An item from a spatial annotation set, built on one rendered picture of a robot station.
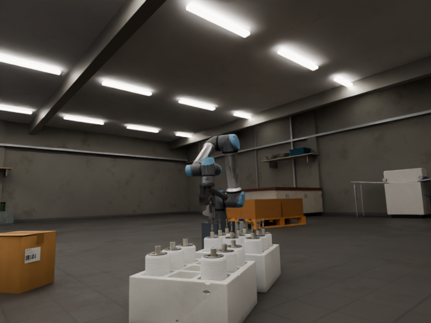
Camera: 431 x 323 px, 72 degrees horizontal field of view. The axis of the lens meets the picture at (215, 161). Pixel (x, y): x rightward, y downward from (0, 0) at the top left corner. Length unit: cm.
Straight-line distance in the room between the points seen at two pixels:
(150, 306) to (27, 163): 1085
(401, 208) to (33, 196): 1080
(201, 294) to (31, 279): 116
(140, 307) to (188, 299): 20
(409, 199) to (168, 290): 685
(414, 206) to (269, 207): 351
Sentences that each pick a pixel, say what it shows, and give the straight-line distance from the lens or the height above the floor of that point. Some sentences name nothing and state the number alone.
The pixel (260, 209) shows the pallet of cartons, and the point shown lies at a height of 31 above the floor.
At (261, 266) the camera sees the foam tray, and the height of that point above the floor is 13.
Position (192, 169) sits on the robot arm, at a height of 65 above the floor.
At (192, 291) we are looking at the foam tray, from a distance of 111.
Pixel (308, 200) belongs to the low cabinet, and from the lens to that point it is 860.
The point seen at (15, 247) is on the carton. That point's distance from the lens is 197.
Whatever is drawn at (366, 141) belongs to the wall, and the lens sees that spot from 889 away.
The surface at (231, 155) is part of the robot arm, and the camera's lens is 212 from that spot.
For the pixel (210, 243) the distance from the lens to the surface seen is 168.
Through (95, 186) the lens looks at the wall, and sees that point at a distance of 1230.
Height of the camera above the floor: 44
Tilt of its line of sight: 8 degrees up
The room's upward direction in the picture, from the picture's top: 2 degrees counter-clockwise
